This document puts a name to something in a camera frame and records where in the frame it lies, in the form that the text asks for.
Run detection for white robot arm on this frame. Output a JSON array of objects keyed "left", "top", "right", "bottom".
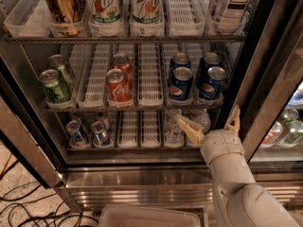
[{"left": 175, "top": 109, "right": 300, "bottom": 227}]

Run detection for left clear water bottle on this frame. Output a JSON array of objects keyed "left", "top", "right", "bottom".
[{"left": 165, "top": 113, "right": 185, "bottom": 148}]

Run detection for rear red coca-cola can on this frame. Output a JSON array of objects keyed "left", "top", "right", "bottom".
[{"left": 111, "top": 53, "right": 133, "bottom": 86}]

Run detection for gold tall can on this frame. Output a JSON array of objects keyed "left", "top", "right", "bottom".
[{"left": 45, "top": 0, "right": 86, "bottom": 36}]

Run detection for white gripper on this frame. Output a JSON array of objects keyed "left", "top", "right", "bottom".
[{"left": 176, "top": 105, "right": 244, "bottom": 165}]

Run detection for top wire shelf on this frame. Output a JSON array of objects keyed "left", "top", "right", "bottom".
[{"left": 4, "top": 35, "right": 245, "bottom": 44}]

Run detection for front right blue silver can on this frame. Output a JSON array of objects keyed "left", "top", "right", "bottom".
[{"left": 91, "top": 121, "right": 110, "bottom": 148}]

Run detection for white tea bottle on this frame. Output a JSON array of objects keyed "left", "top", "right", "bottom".
[{"left": 208, "top": 0, "right": 250, "bottom": 35}]

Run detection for red coca-cola can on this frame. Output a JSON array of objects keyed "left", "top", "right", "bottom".
[
  {"left": 111, "top": 53, "right": 133, "bottom": 86},
  {"left": 105, "top": 69, "right": 132, "bottom": 102}
]

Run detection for front red coca-cola can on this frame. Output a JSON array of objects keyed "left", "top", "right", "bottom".
[{"left": 105, "top": 69, "right": 132, "bottom": 102}]

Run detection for glass fridge door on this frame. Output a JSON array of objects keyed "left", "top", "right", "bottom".
[{"left": 217, "top": 0, "right": 303, "bottom": 175}]

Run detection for blue silver can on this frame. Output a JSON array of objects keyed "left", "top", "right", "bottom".
[
  {"left": 91, "top": 121, "right": 110, "bottom": 148},
  {"left": 95, "top": 112, "right": 111, "bottom": 131},
  {"left": 66, "top": 120, "right": 88, "bottom": 147}
]

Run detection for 7up bottle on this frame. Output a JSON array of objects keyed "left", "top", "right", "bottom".
[
  {"left": 88, "top": 0, "right": 122, "bottom": 24},
  {"left": 131, "top": 0, "right": 161, "bottom": 24}
]

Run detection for clear water bottle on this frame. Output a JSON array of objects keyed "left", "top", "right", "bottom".
[
  {"left": 165, "top": 113, "right": 185, "bottom": 148},
  {"left": 189, "top": 110, "right": 211, "bottom": 135}
]

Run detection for orange floor cable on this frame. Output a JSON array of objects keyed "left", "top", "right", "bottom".
[{"left": 0, "top": 152, "right": 13, "bottom": 177}]

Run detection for wire shelf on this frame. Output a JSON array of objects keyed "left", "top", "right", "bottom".
[
  {"left": 44, "top": 105, "right": 222, "bottom": 113},
  {"left": 4, "top": 35, "right": 245, "bottom": 44}
]

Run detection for front left blue silver can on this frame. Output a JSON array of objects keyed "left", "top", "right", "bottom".
[{"left": 66, "top": 120, "right": 88, "bottom": 147}]

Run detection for middle wire shelf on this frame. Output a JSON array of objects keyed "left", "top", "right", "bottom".
[{"left": 44, "top": 105, "right": 222, "bottom": 113}]

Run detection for rear right blue silver can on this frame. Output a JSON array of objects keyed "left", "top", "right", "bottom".
[{"left": 95, "top": 112, "right": 111, "bottom": 131}]

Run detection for left clear plastic bin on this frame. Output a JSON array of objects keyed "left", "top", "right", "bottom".
[{"left": 98, "top": 205, "right": 201, "bottom": 227}]

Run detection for green can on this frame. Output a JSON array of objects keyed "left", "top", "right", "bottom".
[
  {"left": 47, "top": 54, "right": 75, "bottom": 92},
  {"left": 39, "top": 69, "right": 71, "bottom": 104}
]

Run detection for empty white lane tray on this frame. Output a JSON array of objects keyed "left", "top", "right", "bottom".
[{"left": 138, "top": 44, "right": 163, "bottom": 106}]

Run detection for left 7up bottle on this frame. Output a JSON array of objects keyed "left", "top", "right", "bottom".
[{"left": 88, "top": 0, "right": 122, "bottom": 24}]

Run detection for right 7up bottle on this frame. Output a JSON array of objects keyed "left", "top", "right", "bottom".
[{"left": 131, "top": 0, "right": 161, "bottom": 24}]

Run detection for rear green can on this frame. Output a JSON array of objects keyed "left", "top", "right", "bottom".
[{"left": 47, "top": 54, "right": 75, "bottom": 92}]

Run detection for right clear water bottle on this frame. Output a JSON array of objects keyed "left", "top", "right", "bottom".
[{"left": 189, "top": 110, "right": 211, "bottom": 135}]

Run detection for front green can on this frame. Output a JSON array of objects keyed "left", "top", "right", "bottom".
[{"left": 39, "top": 69, "right": 71, "bottom": 104}]

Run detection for black floor cables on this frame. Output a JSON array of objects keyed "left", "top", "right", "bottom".
[{"left": 0, "top": 159, "right": 99, "bottom": 227}]

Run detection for stainless steel fridge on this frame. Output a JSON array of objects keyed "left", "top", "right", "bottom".
[{"left": 0, "top": 0, "right": 303, "bottom": 211}]

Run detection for pepsi can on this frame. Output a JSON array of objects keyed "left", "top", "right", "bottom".
[
  {"left": 169, "top": 52, "right": 190, "bottom": 71},
  {"left": 169, "top": 67, "right": 193, "bottom": 101},
  {"left": 199, "top": 66, "right": 226, "bottom": 100},
  {"left": 196, "top": 52, "right": 222, "bottom": 87}
]

